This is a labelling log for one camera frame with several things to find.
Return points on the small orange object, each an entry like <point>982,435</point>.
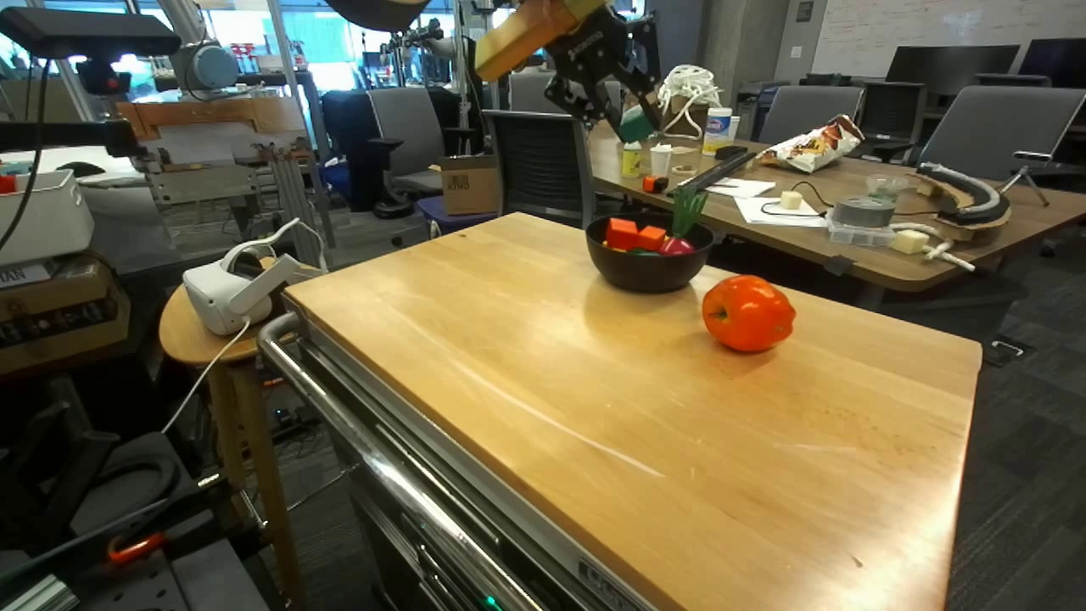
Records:
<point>653,184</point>

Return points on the black bowl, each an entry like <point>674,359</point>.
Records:
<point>649,275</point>

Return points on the white cup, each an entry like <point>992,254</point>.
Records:
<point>660,161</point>

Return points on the white box device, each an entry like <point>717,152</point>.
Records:
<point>46,223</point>

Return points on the cardboard box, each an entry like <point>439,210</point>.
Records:
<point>468,187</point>

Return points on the yellow green bottle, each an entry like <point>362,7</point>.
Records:
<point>631,163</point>

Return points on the small white paper sheet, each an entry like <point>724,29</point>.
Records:
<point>741,187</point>

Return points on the grey metal tool cart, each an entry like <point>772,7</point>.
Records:
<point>428,556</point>

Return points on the wooden office desk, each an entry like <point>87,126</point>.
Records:
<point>1038,223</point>

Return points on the grey office chair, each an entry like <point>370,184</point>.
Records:
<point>803,102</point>
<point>994,132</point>
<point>406,132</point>
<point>529,89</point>

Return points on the white power adapter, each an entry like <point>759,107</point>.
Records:
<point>910,244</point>

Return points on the orange apple toy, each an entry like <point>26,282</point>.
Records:
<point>748,316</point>

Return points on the round wooden stool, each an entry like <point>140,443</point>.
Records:
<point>188,341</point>

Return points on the red radish toy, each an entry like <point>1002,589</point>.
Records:
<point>678,247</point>

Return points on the chips bag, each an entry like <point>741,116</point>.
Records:
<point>820,143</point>

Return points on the dark office chair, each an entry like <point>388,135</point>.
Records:
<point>545,163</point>

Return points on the white bottle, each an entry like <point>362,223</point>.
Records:
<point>722,132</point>

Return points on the black overhead panel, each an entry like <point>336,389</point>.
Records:
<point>91,37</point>

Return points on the large white paper sheet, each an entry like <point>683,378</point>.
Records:
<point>768,217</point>

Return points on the white round puck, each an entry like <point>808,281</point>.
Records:
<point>792,202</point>

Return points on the white VR headset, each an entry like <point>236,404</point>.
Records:
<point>224,296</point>

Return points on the curved black white band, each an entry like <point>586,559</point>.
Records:
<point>994,204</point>

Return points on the long black bar device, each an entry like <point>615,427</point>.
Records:
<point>707,175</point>

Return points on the clear plastic container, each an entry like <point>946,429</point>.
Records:
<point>868,223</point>

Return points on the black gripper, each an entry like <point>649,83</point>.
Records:
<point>588,64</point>

